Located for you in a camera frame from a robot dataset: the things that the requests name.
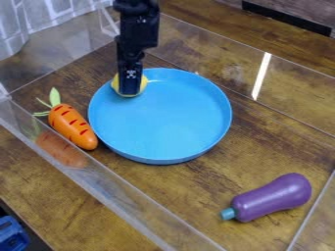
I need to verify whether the clear acrylic barrier wall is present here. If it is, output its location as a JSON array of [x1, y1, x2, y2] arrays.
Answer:
[[0, 0, 335, 251]]

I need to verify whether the blue round tray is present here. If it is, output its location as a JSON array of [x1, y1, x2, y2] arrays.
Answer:
[[88, 68, 233, 165]]

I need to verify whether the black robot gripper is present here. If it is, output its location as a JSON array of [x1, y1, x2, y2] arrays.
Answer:
[[113, 0, 160, 96]]

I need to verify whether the orange toy carrot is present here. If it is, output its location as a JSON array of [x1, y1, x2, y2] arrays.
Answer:
[[33, 87, 98, 150]]

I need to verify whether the clear acrylic corner bracket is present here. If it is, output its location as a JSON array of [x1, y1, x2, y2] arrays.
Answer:
[[98, 5, 118, 37]]

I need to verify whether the purple toy eggplant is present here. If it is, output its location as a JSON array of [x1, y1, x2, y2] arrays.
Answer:
[[220, 173, 311, 223]]

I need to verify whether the yellow toy lemon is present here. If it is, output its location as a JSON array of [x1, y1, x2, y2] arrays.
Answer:
[[110, 74, 148, 98]]

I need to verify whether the blue plastic crate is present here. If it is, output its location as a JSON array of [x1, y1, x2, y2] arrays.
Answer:
[[0, 216, 30, 251]]

